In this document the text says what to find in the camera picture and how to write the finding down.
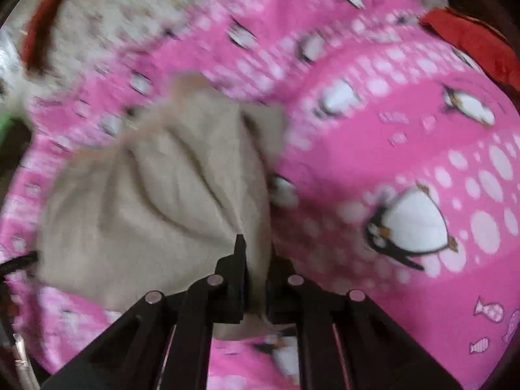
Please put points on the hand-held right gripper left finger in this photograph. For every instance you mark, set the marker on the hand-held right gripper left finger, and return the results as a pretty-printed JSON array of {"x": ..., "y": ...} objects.
[{"x": 233, "y": 288}]

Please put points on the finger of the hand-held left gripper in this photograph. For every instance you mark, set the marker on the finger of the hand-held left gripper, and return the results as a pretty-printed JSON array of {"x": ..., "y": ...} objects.
[{"x": 18, "y": 263}]

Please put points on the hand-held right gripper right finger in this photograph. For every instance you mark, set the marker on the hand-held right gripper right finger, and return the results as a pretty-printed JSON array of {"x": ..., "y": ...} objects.
[{"x": 280, "y": 296}]

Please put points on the beige jacket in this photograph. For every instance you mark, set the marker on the beige jacket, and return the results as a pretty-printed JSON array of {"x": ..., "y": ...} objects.
[{"x": 162, "y": 195}]

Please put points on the green plastic item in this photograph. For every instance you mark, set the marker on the green plastic item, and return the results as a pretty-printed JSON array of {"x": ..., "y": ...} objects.
[{"x": 6, "y": 130}]

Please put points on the pink penguin print blanket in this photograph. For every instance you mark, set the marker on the pink penguin print blanket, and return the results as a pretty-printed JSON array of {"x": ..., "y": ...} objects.
[{"x": 406, "y": 150}]

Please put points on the floral print quilt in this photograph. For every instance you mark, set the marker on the floral print quilt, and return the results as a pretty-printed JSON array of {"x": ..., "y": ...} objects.
[{"x": 122, "y": 16}]

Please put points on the orange red cloth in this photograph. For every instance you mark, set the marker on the orange red cloth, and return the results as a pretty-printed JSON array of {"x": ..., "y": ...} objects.
[{"x": 475, "y": 40}]

